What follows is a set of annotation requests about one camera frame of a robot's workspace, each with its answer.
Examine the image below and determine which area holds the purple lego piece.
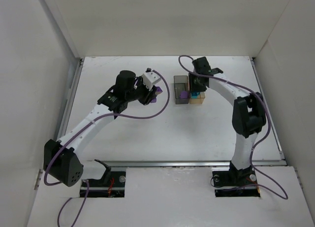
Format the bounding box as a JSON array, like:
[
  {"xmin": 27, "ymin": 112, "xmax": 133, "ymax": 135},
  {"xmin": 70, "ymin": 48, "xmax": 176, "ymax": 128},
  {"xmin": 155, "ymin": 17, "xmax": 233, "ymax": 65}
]
[{"xmin": 179, "ymin": 91, "xmax": 189, "ymax": 99}]

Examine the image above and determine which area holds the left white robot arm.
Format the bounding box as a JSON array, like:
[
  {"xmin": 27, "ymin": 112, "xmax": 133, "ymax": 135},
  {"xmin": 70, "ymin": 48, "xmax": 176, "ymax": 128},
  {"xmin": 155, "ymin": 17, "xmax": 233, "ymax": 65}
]
[{"xmin": 44, "ymin": 69, "xmax": 162, "ymax": 187}]

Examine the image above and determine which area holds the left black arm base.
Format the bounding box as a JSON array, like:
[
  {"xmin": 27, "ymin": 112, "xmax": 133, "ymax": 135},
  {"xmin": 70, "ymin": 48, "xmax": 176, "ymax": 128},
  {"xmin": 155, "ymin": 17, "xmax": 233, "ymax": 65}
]
[{"xmin": 79, "ymin": 168, "xmax": 126, "ymax": 198}]

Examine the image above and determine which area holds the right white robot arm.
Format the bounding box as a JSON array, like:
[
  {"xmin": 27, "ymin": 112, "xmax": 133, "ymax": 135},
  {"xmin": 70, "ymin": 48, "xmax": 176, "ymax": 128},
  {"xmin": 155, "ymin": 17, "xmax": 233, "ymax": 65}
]
[{"xmin": 189, "ymin": 57, "xmax": 266, "ymax": 188}]

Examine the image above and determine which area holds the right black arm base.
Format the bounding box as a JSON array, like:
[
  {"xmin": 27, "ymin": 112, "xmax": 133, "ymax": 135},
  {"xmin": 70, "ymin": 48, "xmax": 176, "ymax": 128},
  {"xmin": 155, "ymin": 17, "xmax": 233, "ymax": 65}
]
[{"xmin": 211, "ymin": 168, "xmax": 260, "ymax": 197}]

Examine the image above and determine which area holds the grey transparent container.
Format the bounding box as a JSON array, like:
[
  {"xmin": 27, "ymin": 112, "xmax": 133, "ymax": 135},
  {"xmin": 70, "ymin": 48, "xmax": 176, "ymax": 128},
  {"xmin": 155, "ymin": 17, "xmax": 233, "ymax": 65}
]
[{"xmin": 173, "ymin": 75, "xmax": 189, "ymax": 104}]

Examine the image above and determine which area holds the amber transparent container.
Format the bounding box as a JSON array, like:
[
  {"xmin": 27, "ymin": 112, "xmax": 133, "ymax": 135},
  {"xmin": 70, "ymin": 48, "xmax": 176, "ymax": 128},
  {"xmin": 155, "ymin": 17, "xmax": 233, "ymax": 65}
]
[{"xmin": 189, "ymin": 89, "xmax": 205, "ymax": 104}]

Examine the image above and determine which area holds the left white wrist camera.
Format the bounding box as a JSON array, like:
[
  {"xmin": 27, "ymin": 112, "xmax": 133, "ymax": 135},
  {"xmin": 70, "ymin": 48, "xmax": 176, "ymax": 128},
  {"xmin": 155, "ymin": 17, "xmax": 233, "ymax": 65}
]
[{"xmin": 141, "ymin": 68, "xmax": 161, "ymax": 91}]

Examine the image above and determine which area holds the metal table rail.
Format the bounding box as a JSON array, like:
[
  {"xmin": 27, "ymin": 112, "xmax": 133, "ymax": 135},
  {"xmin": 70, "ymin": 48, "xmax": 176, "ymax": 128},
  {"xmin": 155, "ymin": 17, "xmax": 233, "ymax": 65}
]
[{"xmin": 83, "ymin": 160, "xmax": 288, "ymax": 168}]

